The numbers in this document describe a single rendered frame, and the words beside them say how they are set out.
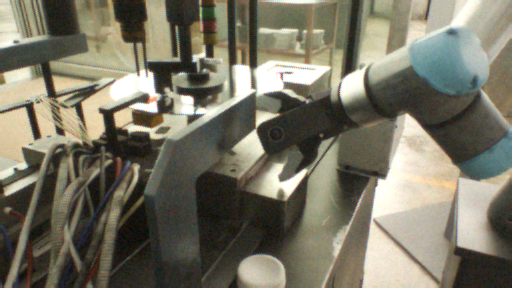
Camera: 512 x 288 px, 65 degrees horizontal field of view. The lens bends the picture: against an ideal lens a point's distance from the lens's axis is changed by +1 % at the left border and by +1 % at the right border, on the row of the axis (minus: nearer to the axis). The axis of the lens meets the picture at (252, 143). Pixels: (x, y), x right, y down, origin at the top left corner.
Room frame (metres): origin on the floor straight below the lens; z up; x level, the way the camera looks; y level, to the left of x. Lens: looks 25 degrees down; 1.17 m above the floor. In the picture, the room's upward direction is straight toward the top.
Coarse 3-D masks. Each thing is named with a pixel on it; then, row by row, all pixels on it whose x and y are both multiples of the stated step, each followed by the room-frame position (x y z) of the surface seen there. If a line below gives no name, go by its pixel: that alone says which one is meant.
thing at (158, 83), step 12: (180, 36) 0.67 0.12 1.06; (180, 48) 0.67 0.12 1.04; (156, 60) 0.67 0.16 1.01; (168, 60) 0.67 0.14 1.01; (180, 60) 0.67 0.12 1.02; (192, 60) 0.67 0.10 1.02; (156, 72) 0.67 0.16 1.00; (168, 72) 0.67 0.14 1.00; (180, 72) 0.66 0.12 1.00; (192, 72) 0.66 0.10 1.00; (156, 84) 0.67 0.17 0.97; (168, 84) 0.68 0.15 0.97
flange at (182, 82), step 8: (208, 72) 0.74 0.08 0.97; (176, 80) 0.74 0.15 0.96; (184, 80) 0.74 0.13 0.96; (192, 80) 0.73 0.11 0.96; (200, 80) 0.73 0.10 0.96; (208, 80) 0.73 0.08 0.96; (216, 80) 0.74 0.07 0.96; (224, 80) 0.74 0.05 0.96; (176, 88) 0.71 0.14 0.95; (184, 88) 0.70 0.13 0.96; (192, 88) 0.70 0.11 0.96; (200, 88) 0.70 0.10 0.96; (208, 88) 0.70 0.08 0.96; (216, 88) 0.71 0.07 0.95
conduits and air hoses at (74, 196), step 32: (64, 128) 0.59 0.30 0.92; (64, 160) 0.48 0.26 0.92; (96, 160) 0.53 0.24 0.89; (64, 192) 0.42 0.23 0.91; (128, 192) 0.42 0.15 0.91; (0, 224) 0.45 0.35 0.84; (32, 224) 0.43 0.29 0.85; (64, 224) 0.38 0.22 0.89; (96, 224) 0.41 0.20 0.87; (32, 256) 0.42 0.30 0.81; (64, 256) 0.35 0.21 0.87; (96, 256) 0.37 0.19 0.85
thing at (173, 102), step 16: (208, 64) 0.91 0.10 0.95; (224, 64) 0.91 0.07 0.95; (128, 80) 0.77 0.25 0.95; (144, 80) 0.77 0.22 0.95; (240, 80) 0.77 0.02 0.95; (256, 80) 0.77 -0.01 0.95; (272, 80) 0.77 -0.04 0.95; (112, 96) 0.67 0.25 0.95; (160, 96) 0.67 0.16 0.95; (176, 96) 0.67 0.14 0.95; (192, 96) 0.67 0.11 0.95; (208, 96) 0.67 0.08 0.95; (224, 96) 0.67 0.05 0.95; (160, 112) 0.59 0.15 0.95; (176, 112) 0.59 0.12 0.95; (192, 112) 0.59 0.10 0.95; (208, 112) 0.59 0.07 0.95
